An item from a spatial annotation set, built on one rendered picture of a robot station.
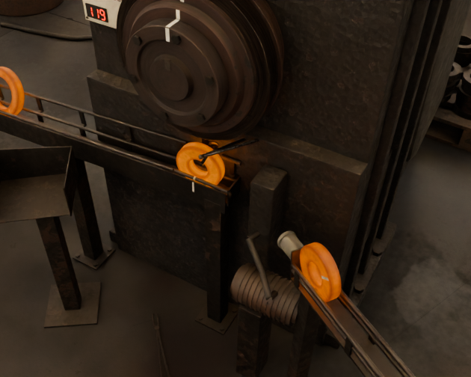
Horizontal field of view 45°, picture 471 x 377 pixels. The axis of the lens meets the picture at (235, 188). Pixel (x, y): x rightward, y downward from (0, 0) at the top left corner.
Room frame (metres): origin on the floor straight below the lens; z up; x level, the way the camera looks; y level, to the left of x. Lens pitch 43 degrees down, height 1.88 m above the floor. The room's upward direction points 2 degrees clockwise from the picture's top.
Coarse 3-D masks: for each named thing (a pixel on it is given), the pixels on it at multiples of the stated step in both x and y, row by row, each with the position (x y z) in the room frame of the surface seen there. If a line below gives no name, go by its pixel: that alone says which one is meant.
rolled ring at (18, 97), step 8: (0, 72) 1.77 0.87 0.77; (8, 72) 1.77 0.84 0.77; (8, 80) 1.74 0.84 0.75; (16, 80) 1.75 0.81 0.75; (16, 88) 1.72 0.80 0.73; (16, 96) 1.71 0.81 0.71; (24, 96) 1.73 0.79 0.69; (0, 104) 1.76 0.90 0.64; (16, 104) 1.70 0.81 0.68; (8, 112) 1.70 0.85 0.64; (16, 112) 1.70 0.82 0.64
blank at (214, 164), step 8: (192, 144) 1.33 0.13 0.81; (200, 144) 1.32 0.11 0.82; (184, 152) 1.32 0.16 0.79; (192, 152) 1.31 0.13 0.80; (200, 152) 1.30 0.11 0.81; (176, 160) 1.34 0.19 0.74; (184, 160) 1.32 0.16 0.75; (192, 160) 1.34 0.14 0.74; (200, 160) 1.30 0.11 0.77; (208, 160) 1.29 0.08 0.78; (216, 160) 1.29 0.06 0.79; (184, 168) 1.33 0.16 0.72; (192, 168) 1.33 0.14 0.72; (208, 168) 1.29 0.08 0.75; (216, 168) 1.28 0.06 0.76; (224, 168) 1.30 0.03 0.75; (200, 176) 1.31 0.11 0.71; (208, 176) 1.29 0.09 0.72; (216, 176) 1.28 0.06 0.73; (216, 184) 1.28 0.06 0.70
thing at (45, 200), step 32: (0, 160) 1.39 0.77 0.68; (32, 160) 1.40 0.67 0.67; (64, 160) 1.41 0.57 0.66; (0, 192) 1.33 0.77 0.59; (32, 192) 1.32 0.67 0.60; (64, 192) 1.22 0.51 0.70; (64, 256) 1.28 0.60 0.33; (64, 288) 1.27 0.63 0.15; (96, 288) 1.38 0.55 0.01; (64, 320) 1.23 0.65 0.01; (96, 320) 1.23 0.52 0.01
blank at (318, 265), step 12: (312, 252) 0.95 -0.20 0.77; (324, 252) 0.94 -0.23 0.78; (312, 264) 0.97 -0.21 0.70; (324, 264) 0.91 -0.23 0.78; (312, 276) 0.95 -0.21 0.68; (324, 276) 0.89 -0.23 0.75; (336, 276) 0.89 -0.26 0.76; (324, 288) 0.89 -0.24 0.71; (336, 288) 0.87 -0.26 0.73; (324, 300) 0.88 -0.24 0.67
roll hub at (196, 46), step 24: (168, 24) 1.23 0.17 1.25; (144, 48) 1.26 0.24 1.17; (168, 48) 1.22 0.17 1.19; (192, 48) 1.18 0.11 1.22; (144, 72) 1.26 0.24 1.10; (168, 72) 1.20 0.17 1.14; (192, 72) 1.19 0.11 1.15; (216, 72) 1.16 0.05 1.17; (144, 96) 1.25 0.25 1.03; (168, 96) 1.21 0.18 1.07; (192, 96) 1.19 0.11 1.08; (216, 96) 1.15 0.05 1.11; (168, 120) 1.22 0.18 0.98; (192, 120) 1.18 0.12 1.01
